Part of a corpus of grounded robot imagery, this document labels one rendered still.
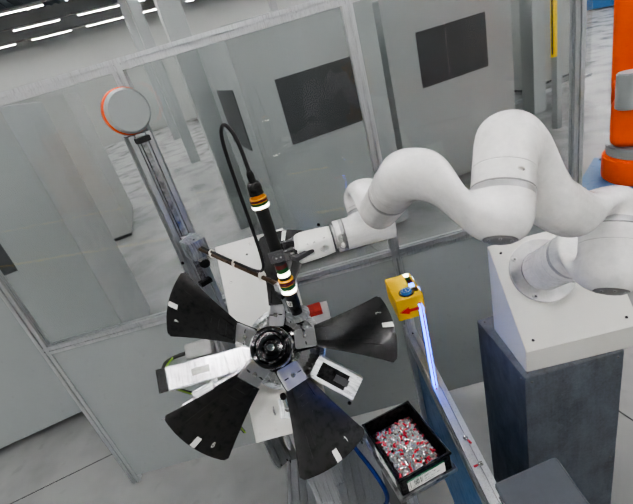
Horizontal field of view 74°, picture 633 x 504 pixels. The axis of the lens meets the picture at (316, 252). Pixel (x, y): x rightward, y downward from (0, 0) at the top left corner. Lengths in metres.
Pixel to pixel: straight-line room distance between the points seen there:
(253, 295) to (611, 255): 1.05
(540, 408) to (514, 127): 0.99
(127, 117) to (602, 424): 1.86
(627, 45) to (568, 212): 4.05
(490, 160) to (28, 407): 3.35
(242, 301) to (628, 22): 4.12
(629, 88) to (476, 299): 2.79
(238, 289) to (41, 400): 2.28
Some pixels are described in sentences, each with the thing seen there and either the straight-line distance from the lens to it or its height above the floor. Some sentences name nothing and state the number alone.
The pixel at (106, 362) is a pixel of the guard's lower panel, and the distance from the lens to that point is 2.35.
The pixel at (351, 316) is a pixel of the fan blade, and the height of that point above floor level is 1.18.
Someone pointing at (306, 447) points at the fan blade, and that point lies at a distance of 1.23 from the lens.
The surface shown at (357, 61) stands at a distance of 1.74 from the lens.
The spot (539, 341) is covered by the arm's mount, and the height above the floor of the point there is 1.03.
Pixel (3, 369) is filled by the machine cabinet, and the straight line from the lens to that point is 3.47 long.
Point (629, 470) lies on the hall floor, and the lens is 2.43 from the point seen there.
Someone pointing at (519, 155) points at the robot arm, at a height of 1.70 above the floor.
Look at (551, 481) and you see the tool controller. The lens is 0.83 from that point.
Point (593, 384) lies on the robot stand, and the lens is 1.56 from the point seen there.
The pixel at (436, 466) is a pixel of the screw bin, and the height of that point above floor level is 0.85.
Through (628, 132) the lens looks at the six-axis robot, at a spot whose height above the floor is 0.52.
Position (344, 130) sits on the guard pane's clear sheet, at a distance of 1.77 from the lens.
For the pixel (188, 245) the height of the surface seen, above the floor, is 1.39.
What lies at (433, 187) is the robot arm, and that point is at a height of 1.67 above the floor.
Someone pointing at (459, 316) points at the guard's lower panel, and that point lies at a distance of 2.28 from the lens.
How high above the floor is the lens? 1.93
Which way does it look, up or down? 26 degrees down
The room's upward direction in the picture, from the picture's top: 16 degrees counter-clockwise
